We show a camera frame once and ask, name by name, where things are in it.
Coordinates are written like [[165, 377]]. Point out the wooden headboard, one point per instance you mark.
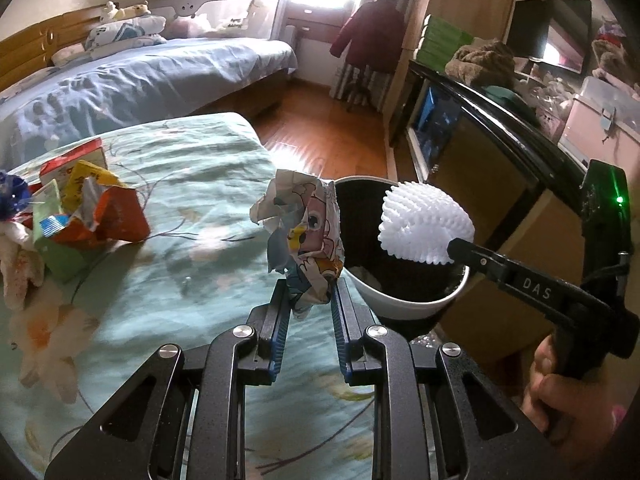
[[30, 40]]

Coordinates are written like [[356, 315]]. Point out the grey bed rail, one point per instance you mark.
[[225, 15]]

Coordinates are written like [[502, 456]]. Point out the brown plush toy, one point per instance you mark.
[[610, 50]]

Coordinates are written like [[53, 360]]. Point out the yellow snack packet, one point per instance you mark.
[[90, 175]]

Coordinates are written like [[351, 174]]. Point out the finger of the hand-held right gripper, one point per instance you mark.
[[520, 277]]

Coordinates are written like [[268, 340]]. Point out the stack of green boxes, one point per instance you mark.
[[442, 40]]

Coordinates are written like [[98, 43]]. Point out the pink storage box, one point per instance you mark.
[[600, 120]]

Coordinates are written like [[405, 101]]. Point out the dark red coat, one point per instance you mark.
[[370, 35]]

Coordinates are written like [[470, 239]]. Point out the white spiky ball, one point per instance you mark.
[[425, 220]]

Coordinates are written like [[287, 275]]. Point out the brown bed base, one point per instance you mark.
[[260, 95]]

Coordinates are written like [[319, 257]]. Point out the bed with blue quilt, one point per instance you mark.
[[150, 80]]

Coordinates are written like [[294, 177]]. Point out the white plush toy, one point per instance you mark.
[[17, 265]]

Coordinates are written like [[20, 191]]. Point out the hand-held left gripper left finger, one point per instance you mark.
[[280, 322]]

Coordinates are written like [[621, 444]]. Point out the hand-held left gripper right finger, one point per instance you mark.
[[342, 330]]

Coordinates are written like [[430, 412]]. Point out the cartoon print paper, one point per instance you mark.
[[300, 235]]

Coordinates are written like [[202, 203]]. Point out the small white pillow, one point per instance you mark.
[[67, 54]]

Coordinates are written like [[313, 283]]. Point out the black television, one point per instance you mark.
[[535, 30]]

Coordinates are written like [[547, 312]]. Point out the pink window desk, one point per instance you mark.
[[315, 22]]

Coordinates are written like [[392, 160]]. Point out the cartoon print pillow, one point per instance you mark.
[[125, 32]]

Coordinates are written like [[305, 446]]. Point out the red and white carton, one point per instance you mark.
[[75, 157]]

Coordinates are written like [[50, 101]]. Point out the person's right hand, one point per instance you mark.
[[570, 405]]

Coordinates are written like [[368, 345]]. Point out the yellow plush bear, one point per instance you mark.
[[136, 10]]

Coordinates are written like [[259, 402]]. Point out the white round trash bin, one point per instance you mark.
[[400, 305]]

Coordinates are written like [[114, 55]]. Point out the orange-red plastic bag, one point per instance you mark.
[[120, 215]]

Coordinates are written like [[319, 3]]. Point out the white radiator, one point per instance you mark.
[[345, 87]]

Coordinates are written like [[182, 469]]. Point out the teal floral quilt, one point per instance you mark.
[[200, 195]]

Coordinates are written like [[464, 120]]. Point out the blue foil wrapper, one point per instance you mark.
[[12, 192]]

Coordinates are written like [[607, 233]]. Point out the black trash bin white rim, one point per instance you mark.
[[360, 230]]

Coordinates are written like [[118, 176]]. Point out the small white plush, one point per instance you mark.
[[108, 11]]

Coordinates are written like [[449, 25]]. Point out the pink plush bundle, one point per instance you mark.
[[190, 24]]

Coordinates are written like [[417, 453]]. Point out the black glossy cabinet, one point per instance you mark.
[[500, 125]]

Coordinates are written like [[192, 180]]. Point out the brown fluffy blanket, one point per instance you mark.
[[482, 62]]

